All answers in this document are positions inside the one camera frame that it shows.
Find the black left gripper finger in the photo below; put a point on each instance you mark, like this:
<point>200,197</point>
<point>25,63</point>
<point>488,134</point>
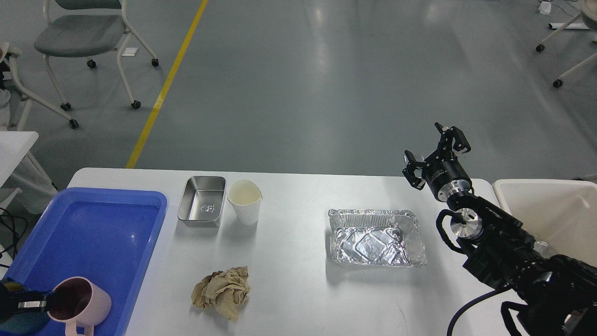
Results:
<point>31,301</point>

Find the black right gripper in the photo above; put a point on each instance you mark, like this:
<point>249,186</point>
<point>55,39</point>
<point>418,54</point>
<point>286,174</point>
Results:
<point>442,171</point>

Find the pink mug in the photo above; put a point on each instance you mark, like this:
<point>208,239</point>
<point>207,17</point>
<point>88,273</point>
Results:
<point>80,305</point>

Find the aluminium foil container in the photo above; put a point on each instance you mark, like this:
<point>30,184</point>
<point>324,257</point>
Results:
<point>368,237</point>

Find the stainless steel rectangular tray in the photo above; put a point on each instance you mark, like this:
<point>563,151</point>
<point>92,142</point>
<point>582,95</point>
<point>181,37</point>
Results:
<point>202,201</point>

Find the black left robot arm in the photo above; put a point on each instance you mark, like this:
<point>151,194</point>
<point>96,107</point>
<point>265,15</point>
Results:
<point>5,288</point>

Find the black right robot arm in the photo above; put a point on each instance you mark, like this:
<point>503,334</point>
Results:
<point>559,293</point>

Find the blue yellow mug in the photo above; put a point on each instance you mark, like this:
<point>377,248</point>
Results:
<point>25,324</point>

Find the blue plastic tray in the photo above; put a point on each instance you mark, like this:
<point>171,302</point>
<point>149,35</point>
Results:
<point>105,235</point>

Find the white plastic bin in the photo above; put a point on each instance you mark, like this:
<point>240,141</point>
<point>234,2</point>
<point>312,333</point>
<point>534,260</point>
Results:
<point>561,213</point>

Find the white side table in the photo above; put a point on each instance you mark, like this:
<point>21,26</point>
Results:
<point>21,172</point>

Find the white paper cup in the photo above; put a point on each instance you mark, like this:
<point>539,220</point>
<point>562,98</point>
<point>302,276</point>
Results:
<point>246,198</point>

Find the crumpled brown paper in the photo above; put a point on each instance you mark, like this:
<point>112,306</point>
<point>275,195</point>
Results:
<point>225,291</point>

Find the person in white clothes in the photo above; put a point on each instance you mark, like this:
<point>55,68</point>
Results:
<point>5,95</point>

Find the grey office chair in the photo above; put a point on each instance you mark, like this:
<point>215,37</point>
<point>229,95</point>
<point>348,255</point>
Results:
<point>86,35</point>

